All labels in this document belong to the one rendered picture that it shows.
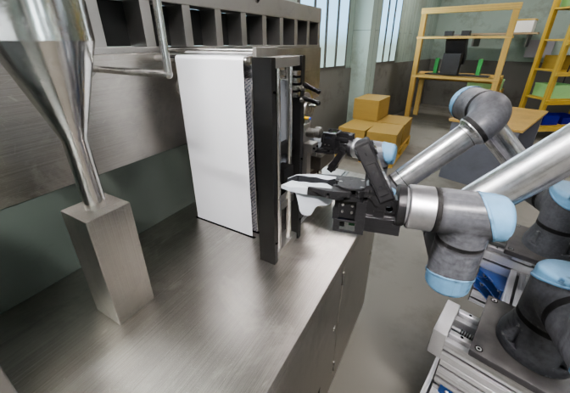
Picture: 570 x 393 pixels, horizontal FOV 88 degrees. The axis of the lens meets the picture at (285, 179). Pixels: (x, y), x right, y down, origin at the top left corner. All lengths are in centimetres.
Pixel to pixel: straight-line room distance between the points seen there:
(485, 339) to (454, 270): 38
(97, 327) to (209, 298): 24
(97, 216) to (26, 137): 28
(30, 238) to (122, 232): 29
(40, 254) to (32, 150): 26
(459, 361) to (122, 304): 84
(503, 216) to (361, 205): 20
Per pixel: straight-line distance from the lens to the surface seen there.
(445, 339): 98
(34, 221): 92
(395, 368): 182
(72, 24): 58
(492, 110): 103
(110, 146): 95
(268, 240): 82
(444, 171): 396
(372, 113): 451
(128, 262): 74
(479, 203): 53
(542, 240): 132
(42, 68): 58
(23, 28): 57
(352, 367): 177
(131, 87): 97
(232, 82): 81
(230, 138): 86
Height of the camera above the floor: 147
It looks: 25 degrees down
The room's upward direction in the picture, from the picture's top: straight up
